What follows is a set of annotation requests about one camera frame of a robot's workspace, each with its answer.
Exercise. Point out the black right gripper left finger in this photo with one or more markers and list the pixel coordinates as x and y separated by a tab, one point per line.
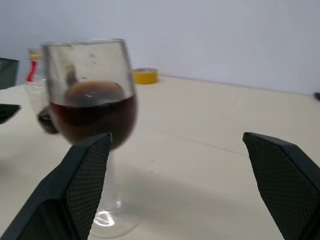
62	195

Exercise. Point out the small black object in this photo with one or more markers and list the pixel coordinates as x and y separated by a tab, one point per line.
317	96

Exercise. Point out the yellow tape roll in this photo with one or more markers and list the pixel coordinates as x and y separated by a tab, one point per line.
148	76

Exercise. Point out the clear plastic drink bottle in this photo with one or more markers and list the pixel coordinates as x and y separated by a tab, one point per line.
35	85

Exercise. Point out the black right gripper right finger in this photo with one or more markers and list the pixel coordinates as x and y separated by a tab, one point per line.
287	180

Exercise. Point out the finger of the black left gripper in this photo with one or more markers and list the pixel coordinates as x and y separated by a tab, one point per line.
47	123
6	112

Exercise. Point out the wine glass with dark drink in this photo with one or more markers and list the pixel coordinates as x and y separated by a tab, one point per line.
95	117

